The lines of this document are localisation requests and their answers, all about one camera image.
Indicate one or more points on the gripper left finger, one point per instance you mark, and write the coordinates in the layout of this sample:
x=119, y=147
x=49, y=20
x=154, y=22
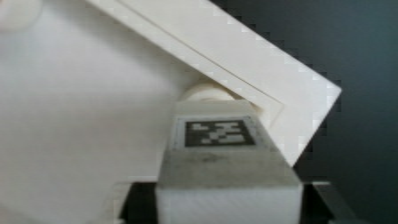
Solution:
x=129, y=204

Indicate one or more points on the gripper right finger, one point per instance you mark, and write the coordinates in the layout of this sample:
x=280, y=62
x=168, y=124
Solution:
x=325, y=209

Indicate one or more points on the white leg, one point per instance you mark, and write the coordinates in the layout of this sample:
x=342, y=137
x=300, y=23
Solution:
x=225, y=182

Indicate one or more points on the white square table top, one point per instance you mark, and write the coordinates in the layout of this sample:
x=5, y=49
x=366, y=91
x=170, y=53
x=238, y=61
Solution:
x=99, y=59

